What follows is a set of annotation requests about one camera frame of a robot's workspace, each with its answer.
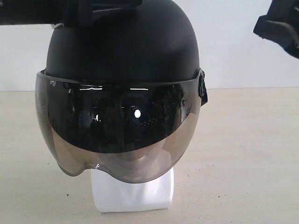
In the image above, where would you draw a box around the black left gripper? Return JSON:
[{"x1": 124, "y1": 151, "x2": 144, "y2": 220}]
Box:
[{"x1": 0, "y1": 0, "x2": 142, "y2": 27}]

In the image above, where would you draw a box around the black helmet with tinted visor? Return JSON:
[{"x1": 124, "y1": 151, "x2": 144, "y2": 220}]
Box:
[{"x1": 35, "y1": 0, "x2": 207, "y2": 183}]

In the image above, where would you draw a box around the white mannequin head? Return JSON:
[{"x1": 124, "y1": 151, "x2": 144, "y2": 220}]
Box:
[{"x1": 90, "y1": 147, "x2": 176, "y2": 213}]

